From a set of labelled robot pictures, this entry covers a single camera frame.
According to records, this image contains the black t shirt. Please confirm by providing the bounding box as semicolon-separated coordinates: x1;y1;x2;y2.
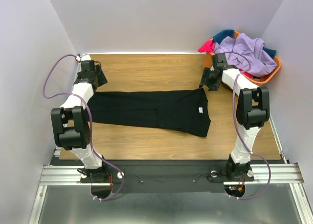
88;88;211;137

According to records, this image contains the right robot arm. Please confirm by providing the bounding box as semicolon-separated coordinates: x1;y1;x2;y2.
199;53;270;180

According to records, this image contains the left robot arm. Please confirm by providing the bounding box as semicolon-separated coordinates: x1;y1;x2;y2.
50;55;109;183

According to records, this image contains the orange laundry basket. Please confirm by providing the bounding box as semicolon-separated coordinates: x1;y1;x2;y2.
204;31;281;85

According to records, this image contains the pink t shirt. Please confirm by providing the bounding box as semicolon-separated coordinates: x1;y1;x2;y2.
198;38;215;53

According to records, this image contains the dark blue t shirt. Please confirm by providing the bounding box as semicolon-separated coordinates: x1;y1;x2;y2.
212;29;235;44

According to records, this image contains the lavender t shirt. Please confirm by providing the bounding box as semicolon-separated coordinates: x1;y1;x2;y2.
214;33;276;77

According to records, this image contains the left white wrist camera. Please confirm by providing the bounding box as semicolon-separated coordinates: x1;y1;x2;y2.
75;54;91;62

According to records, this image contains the right side aluminium rail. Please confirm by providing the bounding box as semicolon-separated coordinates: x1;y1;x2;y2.
259;88;291;165

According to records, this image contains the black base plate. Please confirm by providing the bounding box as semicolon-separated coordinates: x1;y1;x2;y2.
77;160;254;195

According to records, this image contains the aluminium frame rail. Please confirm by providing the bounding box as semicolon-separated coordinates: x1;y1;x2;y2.
39;164;304;186

